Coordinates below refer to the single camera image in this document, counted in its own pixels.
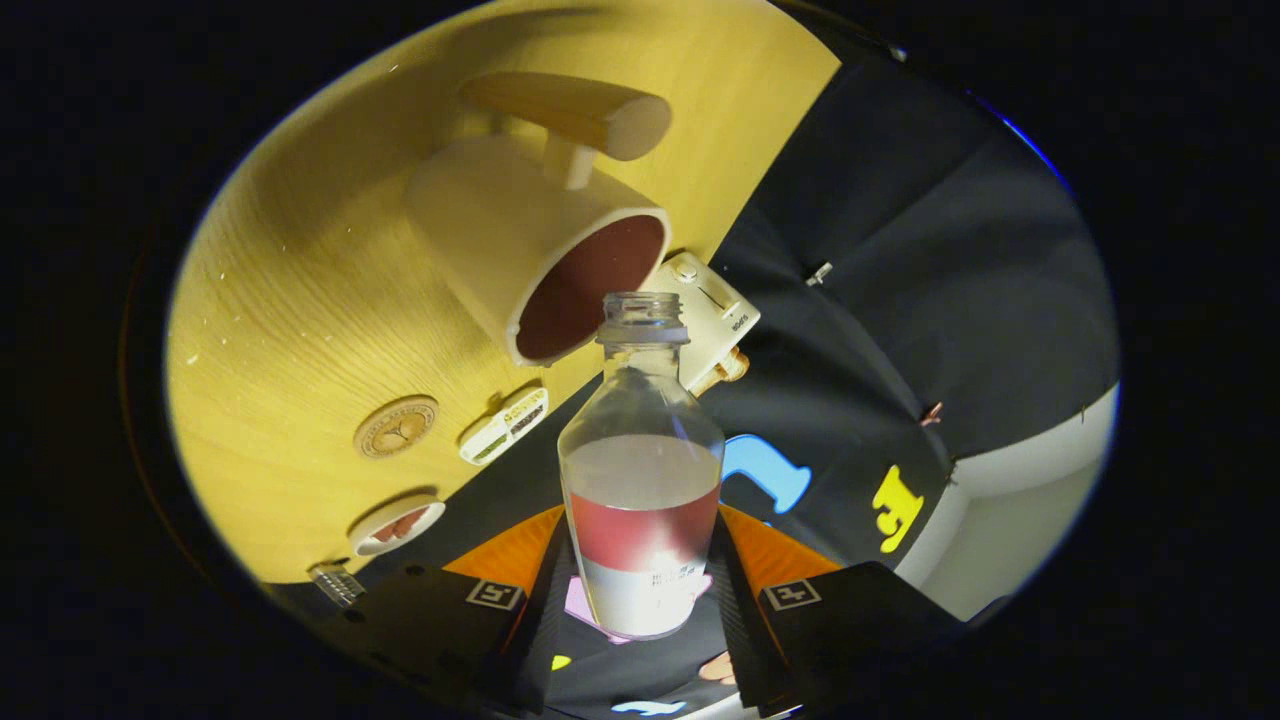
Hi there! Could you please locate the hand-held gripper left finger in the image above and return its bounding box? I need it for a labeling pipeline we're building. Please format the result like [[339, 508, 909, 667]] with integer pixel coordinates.
[[290, 505, 576, 717]]

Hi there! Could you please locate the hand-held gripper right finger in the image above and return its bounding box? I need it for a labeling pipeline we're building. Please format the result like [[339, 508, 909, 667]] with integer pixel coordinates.
[[706, 505, 969, 717]]

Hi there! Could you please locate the clear juice bottle red label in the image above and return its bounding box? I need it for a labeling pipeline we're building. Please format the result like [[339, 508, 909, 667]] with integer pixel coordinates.
[[558, 292, 727, 640]]

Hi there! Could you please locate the round wooden coaster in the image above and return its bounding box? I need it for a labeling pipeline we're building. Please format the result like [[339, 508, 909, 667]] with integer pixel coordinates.
[[353, 395, 440, 460]]

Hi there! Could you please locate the cream cup with wooden handle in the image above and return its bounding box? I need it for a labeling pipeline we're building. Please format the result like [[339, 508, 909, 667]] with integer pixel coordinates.
[[405, 72, 673, 367]]

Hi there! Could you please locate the white round plate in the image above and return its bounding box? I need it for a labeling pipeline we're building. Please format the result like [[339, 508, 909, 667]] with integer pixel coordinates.
[[347, 494, 447, 558]]

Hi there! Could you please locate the grey ribbed object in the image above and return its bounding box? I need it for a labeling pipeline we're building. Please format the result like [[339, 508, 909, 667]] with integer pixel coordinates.
[[308, 562, 366, 608]]

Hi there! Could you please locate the white divided snack tray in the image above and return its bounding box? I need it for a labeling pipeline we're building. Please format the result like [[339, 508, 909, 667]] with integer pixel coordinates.
[[459, 387, 550, 466]]

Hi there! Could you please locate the cream toaster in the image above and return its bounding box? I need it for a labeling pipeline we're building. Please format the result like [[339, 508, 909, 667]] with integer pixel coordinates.
[[648, 252, 761, 396]]

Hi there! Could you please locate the wooden table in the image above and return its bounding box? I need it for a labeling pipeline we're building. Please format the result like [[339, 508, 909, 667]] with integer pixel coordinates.
[[165, 0, 843, 584]]

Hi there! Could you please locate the black backdrop cloth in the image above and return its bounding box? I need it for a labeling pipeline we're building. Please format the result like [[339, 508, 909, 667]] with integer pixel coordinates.
[[270, 50, 1121, 720]]

